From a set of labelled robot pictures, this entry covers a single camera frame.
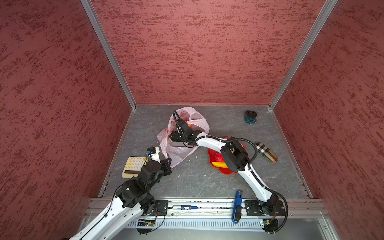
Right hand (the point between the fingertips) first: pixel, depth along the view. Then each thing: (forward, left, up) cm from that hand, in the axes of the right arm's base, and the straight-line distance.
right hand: (172, 138), depth 98 cm
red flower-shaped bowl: (-13, -25, +1) cm, 29 cm away
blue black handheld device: (-44, -34, +1) cm, 56 cm away
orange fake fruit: (-2, -13, +16) cm, 21 cm away
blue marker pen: (-40, -9, -2) cm, 41 cm away
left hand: (-22, -3, +10) cm, 24 cm away
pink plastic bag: (-1, -17, +19) cm, 26 cm away
